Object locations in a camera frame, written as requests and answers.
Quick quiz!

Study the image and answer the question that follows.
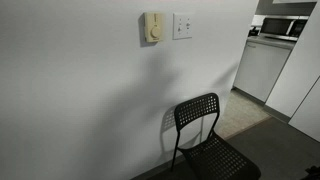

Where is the dark object on floor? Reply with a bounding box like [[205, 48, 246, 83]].
[[301, 165, 320, 180]]

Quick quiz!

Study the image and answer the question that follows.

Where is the small dark countertop appliance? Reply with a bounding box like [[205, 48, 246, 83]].
[[248, 26, 261, 38]]

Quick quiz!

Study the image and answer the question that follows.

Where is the white double switch plate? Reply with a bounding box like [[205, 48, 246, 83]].
[[172, 12, 194, 41]]

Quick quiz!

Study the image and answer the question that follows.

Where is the white cabinet door panel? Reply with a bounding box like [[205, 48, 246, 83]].
[[288, 76, 320, 143]]

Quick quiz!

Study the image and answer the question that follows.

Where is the silver black microwave oven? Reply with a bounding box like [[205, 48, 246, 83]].
[[259, 16, 310, 43]]

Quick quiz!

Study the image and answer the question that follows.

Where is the beige wall thermostat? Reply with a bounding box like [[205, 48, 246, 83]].
[[143, 11, 165, 44]]

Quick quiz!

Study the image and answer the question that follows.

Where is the tall white cabinet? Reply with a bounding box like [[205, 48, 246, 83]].
[[264, 0, 320, 118]]

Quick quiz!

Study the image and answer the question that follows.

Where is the white base cabinet with countertop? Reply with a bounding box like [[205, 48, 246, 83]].
[[232, 34, 296, 103]]

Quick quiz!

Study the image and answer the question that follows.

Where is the black perforated chair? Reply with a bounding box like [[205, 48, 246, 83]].
[[170, 92, 262, 180]]

